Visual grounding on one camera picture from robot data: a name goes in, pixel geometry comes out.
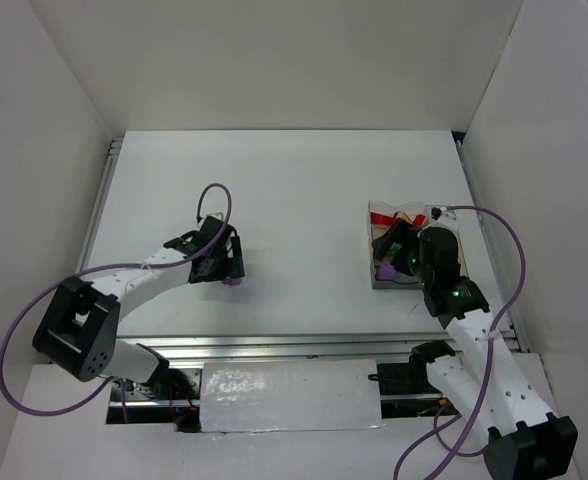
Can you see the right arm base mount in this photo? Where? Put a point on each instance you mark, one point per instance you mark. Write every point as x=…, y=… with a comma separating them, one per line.
x=404, y=388

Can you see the green square lego brick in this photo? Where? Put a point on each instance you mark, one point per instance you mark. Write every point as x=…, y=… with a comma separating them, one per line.
x=395, y=249

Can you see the purple round flower lego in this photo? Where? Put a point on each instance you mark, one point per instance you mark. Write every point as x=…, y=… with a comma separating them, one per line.
x=386, y=272

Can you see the tall smoky plastic container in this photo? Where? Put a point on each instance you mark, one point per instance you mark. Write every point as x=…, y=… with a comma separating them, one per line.
x=461, y=250

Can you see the small red lego brick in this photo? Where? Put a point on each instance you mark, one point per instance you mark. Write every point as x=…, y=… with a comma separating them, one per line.
x=419, y=220

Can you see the aluminium front rail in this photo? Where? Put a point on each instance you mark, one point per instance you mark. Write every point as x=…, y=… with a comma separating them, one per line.
x=286, y=347

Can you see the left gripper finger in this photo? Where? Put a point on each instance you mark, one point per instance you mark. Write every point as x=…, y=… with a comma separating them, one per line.
x=207, y=269
x=235, y=269

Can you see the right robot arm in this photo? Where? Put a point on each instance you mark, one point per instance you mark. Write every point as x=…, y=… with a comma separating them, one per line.
x=522, y=436

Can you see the amber plastic container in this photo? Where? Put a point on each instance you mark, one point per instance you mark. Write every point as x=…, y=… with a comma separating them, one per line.
x=379, y=242

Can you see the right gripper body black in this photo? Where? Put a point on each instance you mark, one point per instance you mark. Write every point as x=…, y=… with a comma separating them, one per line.
x=394, y=240

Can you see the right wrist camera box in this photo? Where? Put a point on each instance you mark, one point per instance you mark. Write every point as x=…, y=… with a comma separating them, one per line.
x=442, y=215

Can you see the red curved lego brick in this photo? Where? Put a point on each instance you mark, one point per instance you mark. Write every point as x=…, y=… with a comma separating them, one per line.
x=381, y=219

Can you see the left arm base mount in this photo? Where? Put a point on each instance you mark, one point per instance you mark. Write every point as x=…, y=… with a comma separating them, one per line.
x=177, y=405

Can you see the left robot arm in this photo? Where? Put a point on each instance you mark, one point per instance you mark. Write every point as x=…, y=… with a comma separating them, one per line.
x=79, y=329

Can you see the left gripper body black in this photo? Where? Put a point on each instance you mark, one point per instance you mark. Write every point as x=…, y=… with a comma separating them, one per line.
x=237, y=257

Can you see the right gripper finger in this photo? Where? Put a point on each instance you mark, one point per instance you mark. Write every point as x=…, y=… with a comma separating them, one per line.
x=405, y=261
x=402, y=232

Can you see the clear plastic container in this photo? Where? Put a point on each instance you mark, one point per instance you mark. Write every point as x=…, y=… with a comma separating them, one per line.
x=407, y=211

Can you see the white taped panel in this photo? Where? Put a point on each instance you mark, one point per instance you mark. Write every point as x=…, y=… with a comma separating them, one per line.
x=306, y=395

